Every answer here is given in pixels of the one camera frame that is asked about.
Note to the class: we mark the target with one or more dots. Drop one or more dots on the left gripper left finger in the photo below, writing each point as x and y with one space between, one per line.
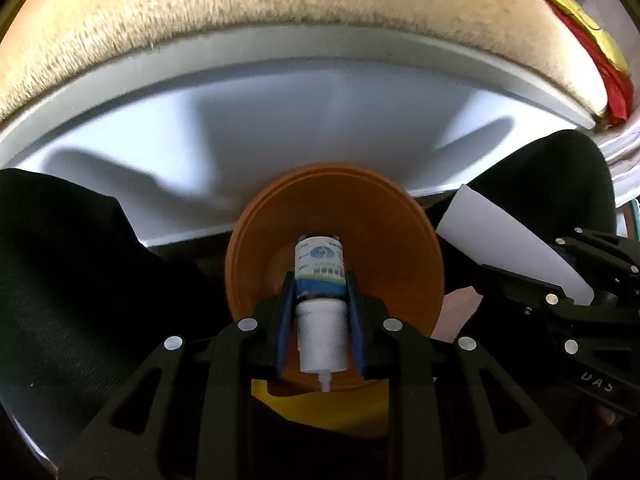
179 415

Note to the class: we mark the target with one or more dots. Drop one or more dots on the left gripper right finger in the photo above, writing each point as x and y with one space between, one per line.
453 412

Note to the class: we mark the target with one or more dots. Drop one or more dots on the white paper tube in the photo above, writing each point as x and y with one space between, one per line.
488 235

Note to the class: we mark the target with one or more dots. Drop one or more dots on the blue label dropper bottle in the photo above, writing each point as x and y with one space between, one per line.
321 309

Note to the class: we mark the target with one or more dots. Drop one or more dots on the person's right hand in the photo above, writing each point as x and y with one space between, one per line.
457 309

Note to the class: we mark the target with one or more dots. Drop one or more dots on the yellow slipper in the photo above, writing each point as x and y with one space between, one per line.
359 413

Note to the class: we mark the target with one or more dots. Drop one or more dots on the person's left black trouser leg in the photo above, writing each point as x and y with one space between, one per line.
83 305

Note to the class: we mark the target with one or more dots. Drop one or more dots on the person's black trouser leg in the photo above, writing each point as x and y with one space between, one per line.
553 186
83 305

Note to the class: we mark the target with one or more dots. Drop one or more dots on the person's right black trouser leg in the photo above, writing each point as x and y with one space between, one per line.
553 186

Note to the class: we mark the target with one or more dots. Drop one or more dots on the red cloth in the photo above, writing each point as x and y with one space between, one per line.
618 86

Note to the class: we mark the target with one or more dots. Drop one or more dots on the yellow cartoon pillow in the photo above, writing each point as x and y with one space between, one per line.
585 28

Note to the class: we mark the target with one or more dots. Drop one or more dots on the floral plush bed blanket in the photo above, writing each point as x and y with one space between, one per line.
53 41

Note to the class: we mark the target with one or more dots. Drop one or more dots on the white bed frame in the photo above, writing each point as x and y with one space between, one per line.
185 134

